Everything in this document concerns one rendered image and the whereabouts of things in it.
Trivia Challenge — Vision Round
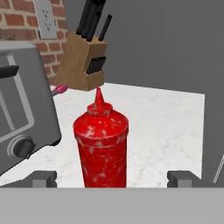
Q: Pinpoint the pink utensil handle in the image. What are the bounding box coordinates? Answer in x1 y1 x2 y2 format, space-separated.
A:
51 84 69 96

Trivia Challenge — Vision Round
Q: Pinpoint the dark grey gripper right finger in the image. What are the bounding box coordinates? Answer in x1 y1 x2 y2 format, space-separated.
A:
166 171 214 188

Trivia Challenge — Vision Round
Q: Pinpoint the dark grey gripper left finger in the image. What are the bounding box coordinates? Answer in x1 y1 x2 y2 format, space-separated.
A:
3 171 58 188

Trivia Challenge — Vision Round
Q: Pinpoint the white wall socket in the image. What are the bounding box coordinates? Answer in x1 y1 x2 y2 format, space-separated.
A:
32 0 59 40

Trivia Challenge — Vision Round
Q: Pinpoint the red condiment bottle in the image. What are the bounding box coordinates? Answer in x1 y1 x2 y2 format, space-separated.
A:
73 87 130 188

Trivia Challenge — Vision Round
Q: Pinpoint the grey toaster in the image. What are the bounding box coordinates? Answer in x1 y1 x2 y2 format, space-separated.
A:
0 40 63 177

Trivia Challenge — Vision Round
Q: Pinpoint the wooden knife block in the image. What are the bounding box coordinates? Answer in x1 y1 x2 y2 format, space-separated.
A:
52 0 113 92

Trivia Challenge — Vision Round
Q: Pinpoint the thin metal rod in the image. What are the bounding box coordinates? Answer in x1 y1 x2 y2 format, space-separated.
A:
212 154 224 185

